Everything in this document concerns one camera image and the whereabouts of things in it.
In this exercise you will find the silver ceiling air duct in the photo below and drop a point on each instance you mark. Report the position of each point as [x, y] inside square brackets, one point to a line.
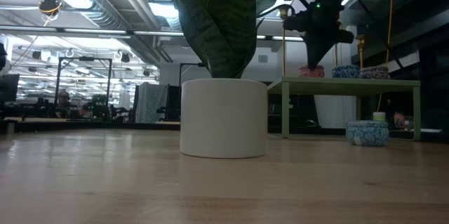
[105, 17]

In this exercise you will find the round black ceiling device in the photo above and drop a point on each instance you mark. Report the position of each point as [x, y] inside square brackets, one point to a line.
[50, 5]

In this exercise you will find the light blue patterned candle tin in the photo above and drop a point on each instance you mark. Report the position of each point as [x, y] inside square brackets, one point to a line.
[367, 134]

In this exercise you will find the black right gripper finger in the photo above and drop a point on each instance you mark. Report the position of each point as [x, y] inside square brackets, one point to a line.
[315, 50]

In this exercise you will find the dark blue patterned candle tin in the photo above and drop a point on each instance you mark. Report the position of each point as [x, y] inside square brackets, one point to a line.
[345, 72]

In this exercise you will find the small green background plant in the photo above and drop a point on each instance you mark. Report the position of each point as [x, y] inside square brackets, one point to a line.
[100, 104]

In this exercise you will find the black metal frame rig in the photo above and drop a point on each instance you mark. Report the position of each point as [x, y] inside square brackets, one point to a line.
[84, 59]

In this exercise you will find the dark computer monitor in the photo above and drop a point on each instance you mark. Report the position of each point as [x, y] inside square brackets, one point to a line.
[8, 87]

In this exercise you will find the white round plant pot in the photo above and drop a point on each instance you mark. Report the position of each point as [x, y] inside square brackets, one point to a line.
[224, 118]

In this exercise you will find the small pale green cup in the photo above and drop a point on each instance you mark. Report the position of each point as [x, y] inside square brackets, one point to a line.
[379, 116]

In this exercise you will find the grey draped cloth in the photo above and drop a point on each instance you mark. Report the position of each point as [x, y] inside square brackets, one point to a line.
[151, 101]

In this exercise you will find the long fluorescent ceiling light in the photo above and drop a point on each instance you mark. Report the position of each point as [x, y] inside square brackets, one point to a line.
[94, 31]
[287, 38]

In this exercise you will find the green snake plant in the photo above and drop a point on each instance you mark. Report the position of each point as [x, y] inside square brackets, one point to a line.
[228, 24]

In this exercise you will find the short gold candle holder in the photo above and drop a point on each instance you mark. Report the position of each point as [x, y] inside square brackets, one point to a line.
[361, 40]

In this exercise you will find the pale green metal shelf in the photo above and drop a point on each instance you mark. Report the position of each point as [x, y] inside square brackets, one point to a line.
[350, 87]

